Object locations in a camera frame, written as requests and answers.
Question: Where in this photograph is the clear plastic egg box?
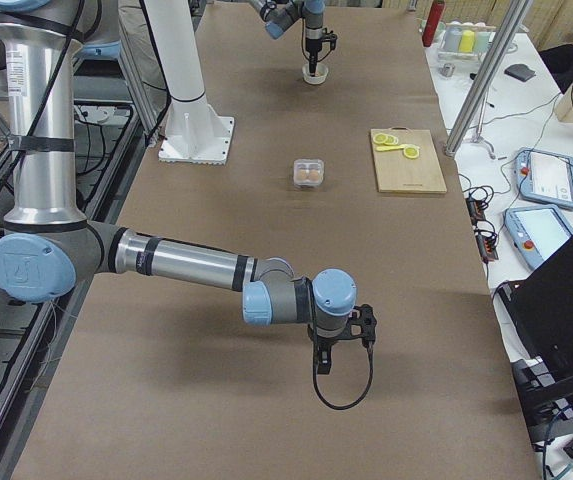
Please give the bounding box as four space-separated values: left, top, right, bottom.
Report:
292 159 325 188

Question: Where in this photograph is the white bowl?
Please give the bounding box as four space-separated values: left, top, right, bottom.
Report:
302 63 329 85

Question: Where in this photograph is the lemon slice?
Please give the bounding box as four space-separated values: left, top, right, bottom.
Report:
372 132 389 145
402 144 420 159
384 135 399 146

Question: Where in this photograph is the yellow plastic knife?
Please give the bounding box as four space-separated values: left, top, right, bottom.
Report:
375 144 407 152

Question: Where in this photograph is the red cylinder bottle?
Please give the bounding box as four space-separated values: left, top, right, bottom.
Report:
422 0 445 47

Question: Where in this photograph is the small metal cylinder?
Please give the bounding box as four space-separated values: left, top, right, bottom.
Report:
439 62 455 78

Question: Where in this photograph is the wooden cutting board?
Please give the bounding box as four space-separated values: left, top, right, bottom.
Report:
370 128 447 194

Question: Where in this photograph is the yellow cup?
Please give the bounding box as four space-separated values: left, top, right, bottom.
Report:
458 29 476 54

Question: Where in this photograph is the light blue cup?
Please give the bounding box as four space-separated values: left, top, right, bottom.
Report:
473 30 492 54

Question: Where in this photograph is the blue teach pendant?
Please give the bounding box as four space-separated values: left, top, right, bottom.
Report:
505 204 573 270
515 148 573 210

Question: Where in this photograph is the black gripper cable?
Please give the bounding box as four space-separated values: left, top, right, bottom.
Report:
310 279 375 412

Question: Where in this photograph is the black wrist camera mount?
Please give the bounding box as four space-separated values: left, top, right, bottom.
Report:
349 304 377 354

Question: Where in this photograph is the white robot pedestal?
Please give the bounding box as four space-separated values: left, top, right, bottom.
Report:
144 1 235 165

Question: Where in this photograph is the aluminium frame post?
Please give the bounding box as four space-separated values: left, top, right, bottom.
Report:
444 0 533 157

